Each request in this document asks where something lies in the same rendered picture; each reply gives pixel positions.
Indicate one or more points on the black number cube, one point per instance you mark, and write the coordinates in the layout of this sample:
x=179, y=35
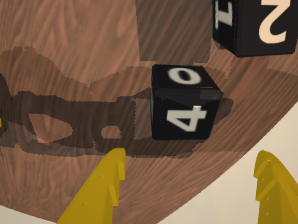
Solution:
x=183, y=103
x=249, y=28

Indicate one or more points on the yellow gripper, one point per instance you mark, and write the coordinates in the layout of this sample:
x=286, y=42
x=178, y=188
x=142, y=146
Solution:
x=277, y=191

